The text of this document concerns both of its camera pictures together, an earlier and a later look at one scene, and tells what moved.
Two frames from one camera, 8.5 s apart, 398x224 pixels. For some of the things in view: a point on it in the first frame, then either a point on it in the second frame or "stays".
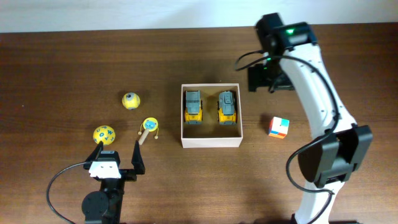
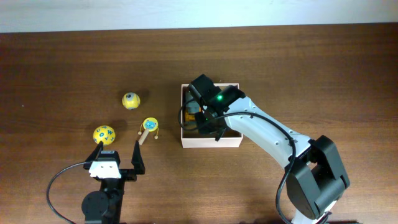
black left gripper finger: [137, 160] stays
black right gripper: [257, 78] -> [203, 121]
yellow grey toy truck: [193, 107] stays
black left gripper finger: [95, 155] stays
